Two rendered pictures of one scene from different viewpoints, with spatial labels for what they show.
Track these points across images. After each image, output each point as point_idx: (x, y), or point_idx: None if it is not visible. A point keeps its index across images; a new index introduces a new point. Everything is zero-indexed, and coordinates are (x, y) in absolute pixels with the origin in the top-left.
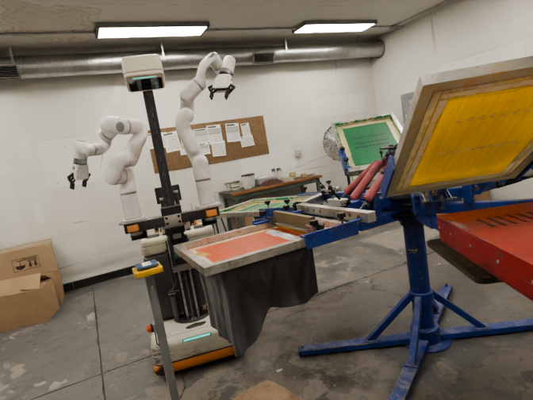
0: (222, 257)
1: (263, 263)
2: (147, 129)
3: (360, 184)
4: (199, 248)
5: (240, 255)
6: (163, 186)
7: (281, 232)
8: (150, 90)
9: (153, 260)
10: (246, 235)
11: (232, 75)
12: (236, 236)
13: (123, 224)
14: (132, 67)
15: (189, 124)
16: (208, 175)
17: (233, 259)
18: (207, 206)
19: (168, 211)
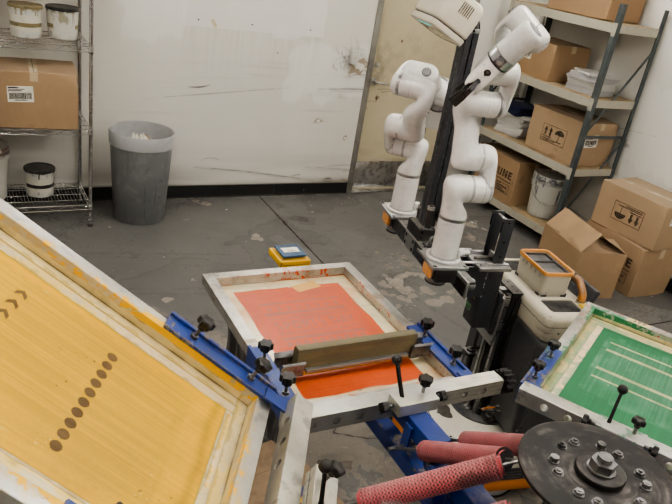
0: (270, 297)
1: None
2: (425, 100)
3: (486, 433)
4: (340, 286)
5: (223, 297)
6: (425, 192)
7: None
8: (450, 42)
9: (299, 253)
10: (384, 325)
11: (497, 64)
12: (382, 317)
13: (381, 205)
14: (422, 1)
15: (463, 119)
16: (451, 214)
17: (215, 292)
18: (425, 256)
19: (411, 227)
